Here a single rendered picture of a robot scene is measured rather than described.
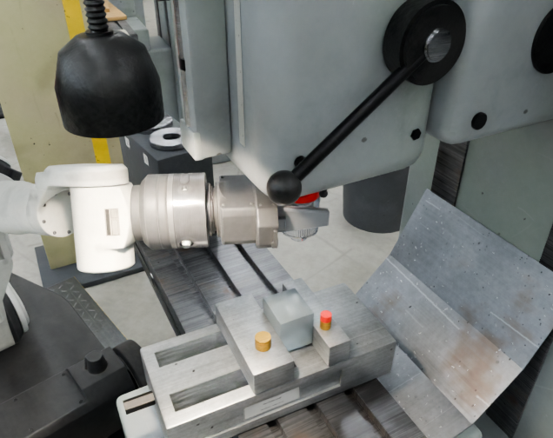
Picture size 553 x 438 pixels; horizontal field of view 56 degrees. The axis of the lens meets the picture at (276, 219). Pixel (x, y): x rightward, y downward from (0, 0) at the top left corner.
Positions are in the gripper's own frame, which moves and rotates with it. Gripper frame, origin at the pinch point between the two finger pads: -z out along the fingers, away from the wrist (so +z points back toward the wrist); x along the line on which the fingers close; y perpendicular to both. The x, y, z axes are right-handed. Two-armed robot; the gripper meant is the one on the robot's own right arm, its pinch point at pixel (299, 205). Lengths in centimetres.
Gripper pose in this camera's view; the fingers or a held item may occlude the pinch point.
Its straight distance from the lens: 62.4
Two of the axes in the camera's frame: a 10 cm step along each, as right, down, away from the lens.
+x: -1.0, -5.5, 8.3
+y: -0.1, 8.4, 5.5
